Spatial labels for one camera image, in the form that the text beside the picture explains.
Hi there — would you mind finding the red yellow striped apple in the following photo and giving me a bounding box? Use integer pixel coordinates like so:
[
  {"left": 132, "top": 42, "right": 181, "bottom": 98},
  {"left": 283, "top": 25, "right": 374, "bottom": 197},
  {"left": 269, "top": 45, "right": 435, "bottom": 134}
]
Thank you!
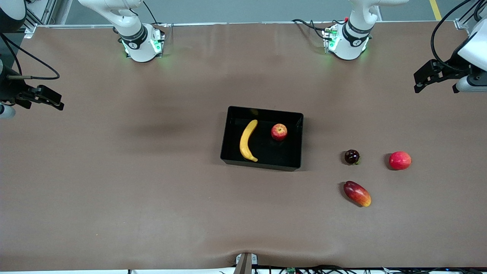
[{"left": 271, "top": 123, "right": 288, "bottom": 141}]

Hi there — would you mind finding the black plastic box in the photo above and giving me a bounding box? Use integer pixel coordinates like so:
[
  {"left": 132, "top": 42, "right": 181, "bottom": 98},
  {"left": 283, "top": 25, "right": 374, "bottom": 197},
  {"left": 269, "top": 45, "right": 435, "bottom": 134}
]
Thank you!
[{"left": 220, "top": 106, "right": 305, "bottom": 172}]

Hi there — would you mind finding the yellow banana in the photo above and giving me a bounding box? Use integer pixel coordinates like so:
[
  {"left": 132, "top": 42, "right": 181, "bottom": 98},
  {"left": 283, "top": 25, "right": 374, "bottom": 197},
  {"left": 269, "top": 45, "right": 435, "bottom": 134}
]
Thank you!
[{"left": 239, "top": 119, "right": 259, "bottom": 162}]

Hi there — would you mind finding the red yellow mango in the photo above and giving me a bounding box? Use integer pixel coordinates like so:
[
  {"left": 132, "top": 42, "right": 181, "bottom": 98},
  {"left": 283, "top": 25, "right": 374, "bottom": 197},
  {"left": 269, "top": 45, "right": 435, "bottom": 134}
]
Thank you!
[{"left": 343, "top": 181, "right": 372, "bottom": 207}]

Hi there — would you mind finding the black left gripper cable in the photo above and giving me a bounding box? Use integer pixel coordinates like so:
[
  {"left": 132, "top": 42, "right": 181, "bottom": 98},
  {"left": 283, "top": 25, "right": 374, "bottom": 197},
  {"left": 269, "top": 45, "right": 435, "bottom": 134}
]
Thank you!
[{"left": 431, "top": 0, "right": 487, "bottom": 73}]

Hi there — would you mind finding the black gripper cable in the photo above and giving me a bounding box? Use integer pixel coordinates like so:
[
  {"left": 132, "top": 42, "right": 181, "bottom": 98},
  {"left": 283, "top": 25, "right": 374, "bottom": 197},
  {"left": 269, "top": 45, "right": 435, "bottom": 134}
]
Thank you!
[
  {"left": 431, "top": 0, "right": 487, "bottom": 73},
  {"left": 0, "top": 33, "right": 60, "bottom": 80}
]

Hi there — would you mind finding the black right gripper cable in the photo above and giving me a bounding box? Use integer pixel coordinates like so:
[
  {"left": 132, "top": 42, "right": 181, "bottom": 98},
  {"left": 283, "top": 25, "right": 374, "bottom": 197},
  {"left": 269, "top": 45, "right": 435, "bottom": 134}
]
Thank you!
[{"left": 0, "top": 33, "right": 60, "bottom": 80}]

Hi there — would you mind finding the aluminium frame profile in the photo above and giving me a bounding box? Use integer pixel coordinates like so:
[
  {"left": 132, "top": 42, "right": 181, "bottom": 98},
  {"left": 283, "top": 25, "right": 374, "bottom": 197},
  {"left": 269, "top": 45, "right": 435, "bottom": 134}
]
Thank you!
[
  {"left": 21, "top": 0, "right": 73, "bottom": 38},
  {"left": 455, "top": 0, "right": 487, "bottom": 31}
]

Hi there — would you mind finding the black right arm base cable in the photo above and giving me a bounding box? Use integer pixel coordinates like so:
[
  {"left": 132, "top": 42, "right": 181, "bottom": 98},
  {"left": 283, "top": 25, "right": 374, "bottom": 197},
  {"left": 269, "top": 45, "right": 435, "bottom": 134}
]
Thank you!
[{"left": 143, "top": 0, "right": 168, "bottom": 38}]

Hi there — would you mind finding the black arm base cable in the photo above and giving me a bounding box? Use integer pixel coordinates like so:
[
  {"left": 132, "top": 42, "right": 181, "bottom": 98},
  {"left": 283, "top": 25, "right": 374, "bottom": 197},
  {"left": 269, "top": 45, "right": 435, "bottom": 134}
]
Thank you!
[
  {"left": 143, "top": 0, "right": 168, "bottom": 38},
  {"left": 292, "top": 18, "right": 335, "bottom": 40}
]

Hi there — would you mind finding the black left arm base cable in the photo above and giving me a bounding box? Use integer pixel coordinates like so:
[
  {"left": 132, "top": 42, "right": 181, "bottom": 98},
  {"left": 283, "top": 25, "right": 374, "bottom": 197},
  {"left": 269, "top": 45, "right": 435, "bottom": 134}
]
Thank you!
[{"left": 292, "top": 18, "right": 335, "bottom": 40}]

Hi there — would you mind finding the silver table edge rail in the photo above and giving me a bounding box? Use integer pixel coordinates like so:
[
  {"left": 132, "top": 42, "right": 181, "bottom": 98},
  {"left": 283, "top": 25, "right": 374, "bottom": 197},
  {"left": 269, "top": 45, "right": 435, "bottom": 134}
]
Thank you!
[{"left": 23, "top": 20, "right": 466, "bottom": 29}]

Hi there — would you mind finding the metal post with bracket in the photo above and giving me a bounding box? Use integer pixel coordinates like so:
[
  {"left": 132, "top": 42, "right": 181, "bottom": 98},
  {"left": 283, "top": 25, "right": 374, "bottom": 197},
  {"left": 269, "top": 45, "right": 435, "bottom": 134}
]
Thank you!
[{"left": 234, "top": 252, "right": 258, "bottom": 274}]

